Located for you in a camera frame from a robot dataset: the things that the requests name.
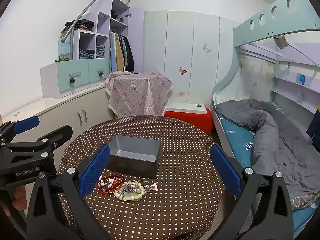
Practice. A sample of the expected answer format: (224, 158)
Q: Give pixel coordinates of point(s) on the lilac stair shelf unit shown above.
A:
(102, 22)

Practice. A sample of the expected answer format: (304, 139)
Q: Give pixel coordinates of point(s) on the pink butterfly sticker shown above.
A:
(182, 70)

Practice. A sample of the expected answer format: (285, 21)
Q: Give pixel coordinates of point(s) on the white wardrobe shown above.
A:
(180, 42)

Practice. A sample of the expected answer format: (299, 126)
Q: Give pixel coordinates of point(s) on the folded grey clothes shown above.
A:
(100, 52)

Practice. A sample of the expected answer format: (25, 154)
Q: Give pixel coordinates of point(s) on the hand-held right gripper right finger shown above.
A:
(225, 172)

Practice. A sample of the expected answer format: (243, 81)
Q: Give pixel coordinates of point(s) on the person's left hand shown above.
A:
(19, 198)

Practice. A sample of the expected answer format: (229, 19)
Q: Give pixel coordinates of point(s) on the folded blue jeans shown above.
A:
(87, 54)

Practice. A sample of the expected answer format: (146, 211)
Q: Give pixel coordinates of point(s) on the pile of dark clothes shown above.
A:
(81, 25)

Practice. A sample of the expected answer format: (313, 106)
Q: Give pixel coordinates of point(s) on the dark blue garment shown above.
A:
(314, 130)

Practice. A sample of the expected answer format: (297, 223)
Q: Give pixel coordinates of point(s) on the pink bear print cloth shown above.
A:
(135, 92)

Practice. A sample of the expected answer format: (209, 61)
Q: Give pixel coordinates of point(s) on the grey duvet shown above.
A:
(275, 140)

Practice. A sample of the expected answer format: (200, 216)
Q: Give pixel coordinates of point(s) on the red storage box white lid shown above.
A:
(192, 120)

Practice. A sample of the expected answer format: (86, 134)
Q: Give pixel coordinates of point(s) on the beige butterfly sticker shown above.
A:
(207, 48)

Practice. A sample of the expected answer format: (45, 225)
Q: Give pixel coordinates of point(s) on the small blue box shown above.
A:
(302, 79)

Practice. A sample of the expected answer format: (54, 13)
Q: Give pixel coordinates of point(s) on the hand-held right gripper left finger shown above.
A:
(96, 170)

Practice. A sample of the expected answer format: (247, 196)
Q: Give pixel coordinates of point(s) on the metal tin box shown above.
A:
(135, 146)

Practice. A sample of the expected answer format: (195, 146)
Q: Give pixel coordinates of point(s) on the brown hanging cloth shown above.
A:
(280, 42)

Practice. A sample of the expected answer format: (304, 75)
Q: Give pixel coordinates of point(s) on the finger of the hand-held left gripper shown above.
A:
(62, 132)
(26, 125)

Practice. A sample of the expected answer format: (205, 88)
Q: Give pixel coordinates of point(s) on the teal bunk bed frame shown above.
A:
(250, 38)

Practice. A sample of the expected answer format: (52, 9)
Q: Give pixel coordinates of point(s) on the blue bed sheet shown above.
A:
(237, 140)

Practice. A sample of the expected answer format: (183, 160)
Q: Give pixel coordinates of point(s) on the white low cabinet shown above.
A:
(62, 107)

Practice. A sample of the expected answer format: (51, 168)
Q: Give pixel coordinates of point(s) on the dark clothes in shelf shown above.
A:
(117, 17)

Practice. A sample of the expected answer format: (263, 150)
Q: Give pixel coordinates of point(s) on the round brown polka-dot table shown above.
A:
(175, 205)

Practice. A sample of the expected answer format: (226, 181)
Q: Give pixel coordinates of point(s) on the green plastic toy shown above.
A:
(62, 58)

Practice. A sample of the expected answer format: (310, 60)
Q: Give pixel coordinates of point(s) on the row of hanging clothes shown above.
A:
(122, 52)

